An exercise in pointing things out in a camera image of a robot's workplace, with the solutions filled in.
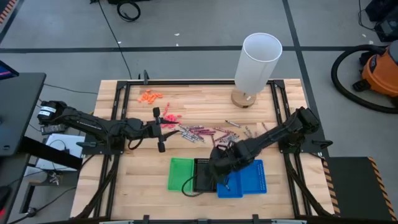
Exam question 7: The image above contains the black desk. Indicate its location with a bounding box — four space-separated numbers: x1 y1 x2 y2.
0 72 47 157

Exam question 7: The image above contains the black aluminium table frame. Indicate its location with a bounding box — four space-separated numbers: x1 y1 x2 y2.
74 79 335 222

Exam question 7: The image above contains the black plastic basket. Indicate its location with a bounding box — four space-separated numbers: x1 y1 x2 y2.
192 157 218 193

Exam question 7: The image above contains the black mat with hazard stripes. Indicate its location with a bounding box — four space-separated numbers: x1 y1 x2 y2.
322 156 398 222

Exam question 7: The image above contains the black power brick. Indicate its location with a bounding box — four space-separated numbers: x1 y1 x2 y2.
40 123 67 136

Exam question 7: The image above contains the black equipment case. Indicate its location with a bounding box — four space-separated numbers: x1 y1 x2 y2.
365 0 398 43

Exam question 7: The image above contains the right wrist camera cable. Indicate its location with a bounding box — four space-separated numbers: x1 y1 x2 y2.
181 175 205 197

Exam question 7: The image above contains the white shade wooden base lamp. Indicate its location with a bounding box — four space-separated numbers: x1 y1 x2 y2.
230 32 284 109

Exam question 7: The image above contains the green plastic basket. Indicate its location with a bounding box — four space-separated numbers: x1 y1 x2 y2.
167 157 195 193

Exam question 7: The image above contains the pink crayon pieces heap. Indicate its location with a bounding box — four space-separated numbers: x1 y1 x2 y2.
160 113 183 129

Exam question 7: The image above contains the monitor with blue screen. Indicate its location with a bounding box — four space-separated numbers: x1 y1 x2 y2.
0 60 20 81

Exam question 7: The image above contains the black desk crossbar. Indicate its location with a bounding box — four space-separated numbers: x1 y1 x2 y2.
19 136 83 171

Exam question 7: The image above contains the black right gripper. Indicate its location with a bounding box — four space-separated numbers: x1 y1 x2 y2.
208 142 249 188

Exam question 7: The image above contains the bunch of keys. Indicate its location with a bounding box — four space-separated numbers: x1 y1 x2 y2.
48 172 63 187

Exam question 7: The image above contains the black cable bundle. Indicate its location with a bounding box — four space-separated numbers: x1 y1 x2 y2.
284 154 330 217
76 154 121 218

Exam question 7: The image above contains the orange shop vacuum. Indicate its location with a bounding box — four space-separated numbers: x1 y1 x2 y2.
352 39 398 108
330 44 398 114

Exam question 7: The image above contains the blue plastic basket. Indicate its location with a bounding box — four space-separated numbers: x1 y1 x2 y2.
216 174 244 199
238 159 268 195

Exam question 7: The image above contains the white paper sheet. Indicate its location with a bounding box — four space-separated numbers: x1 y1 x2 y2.
35 133 86 172

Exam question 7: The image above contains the coiled black cable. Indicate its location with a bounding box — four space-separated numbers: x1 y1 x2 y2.
116 1 142 22

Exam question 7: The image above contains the long black floor cable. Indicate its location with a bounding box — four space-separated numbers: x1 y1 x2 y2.
98 0 134 80

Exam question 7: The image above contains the orange crayon pieces heap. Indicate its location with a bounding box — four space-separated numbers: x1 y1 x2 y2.
137 89 164 105

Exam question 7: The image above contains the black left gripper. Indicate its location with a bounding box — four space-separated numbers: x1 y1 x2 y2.
144 106 182 154

